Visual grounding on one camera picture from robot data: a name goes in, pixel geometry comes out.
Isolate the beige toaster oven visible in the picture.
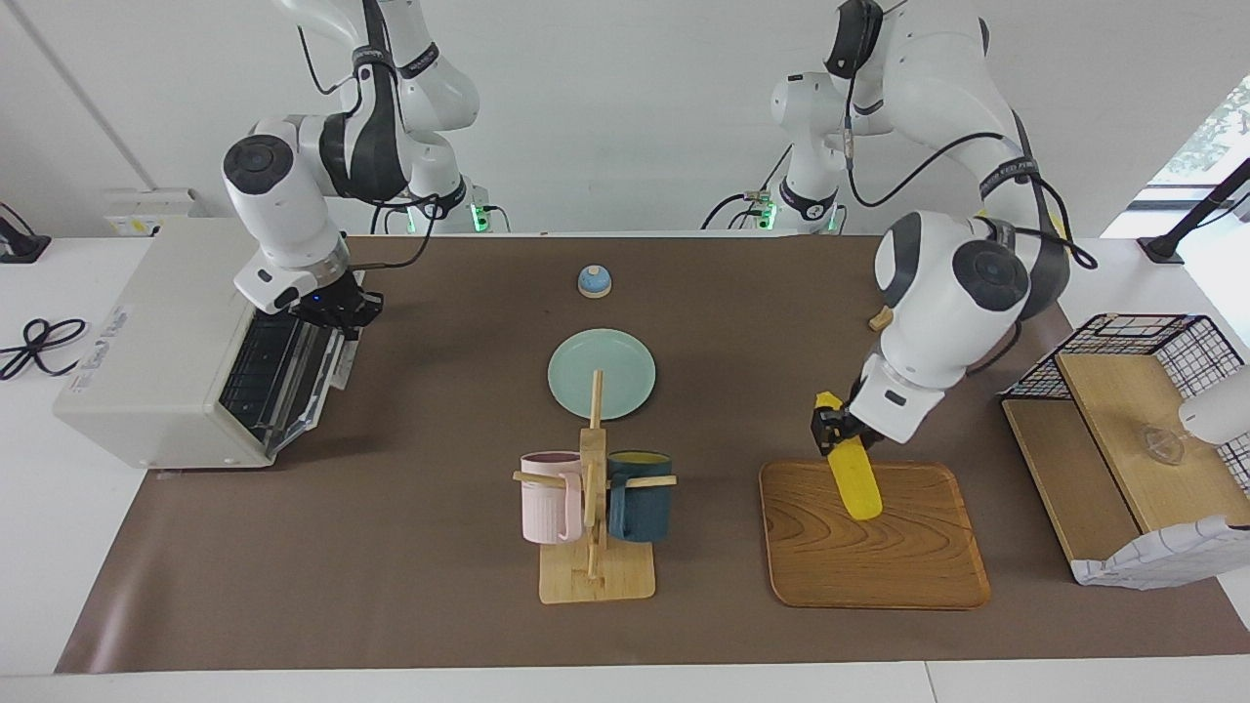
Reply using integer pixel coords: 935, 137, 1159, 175
54, 217, 367, 470

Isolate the pale green plate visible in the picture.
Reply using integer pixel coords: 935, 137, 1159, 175
547, 328, 657, 421

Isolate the brown wooden tray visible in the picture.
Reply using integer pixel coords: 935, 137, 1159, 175
759, 459, 992, 611

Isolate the dark blue mug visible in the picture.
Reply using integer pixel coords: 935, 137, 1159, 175
607, 450, 675, 544

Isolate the brown table mat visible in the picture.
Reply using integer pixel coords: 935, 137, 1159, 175
56, 234, 1250, 675

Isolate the pink mug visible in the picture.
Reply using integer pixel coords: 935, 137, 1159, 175
520, 451, 585, 545

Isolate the wooden mug tree stand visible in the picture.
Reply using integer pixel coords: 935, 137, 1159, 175
513, 369, 678, 604

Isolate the small clear glass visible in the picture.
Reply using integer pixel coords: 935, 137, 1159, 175
1138, 422, 1188, 466

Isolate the black desk device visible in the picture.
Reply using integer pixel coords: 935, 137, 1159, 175
0, 202, 52, 265

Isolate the white checked cloth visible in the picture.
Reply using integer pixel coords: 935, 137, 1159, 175
1071, 515, 1250, 589

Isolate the white rounded device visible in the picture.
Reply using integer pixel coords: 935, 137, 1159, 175
1179, 366, 1250, 447

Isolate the window with greenery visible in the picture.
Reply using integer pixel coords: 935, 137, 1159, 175
1147, 73, 1250, 191

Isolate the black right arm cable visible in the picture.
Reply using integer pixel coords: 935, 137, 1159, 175
296, 0, 442, 271

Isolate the white wall socket box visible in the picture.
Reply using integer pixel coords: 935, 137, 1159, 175
103, 188, 211, 238

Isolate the black arm base cable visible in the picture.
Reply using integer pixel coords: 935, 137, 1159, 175
701, 146, 794, 231

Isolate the black wire basket shelf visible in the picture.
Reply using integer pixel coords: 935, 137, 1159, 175
1003, 351, 1250, 577

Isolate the black wire basket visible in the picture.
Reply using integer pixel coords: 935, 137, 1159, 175
1001, 313, 1250, 489

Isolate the loose black cable loop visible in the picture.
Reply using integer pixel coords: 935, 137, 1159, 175
0, 317, 89, 382

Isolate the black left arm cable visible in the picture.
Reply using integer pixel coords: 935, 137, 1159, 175
842, 0, 1097, 271

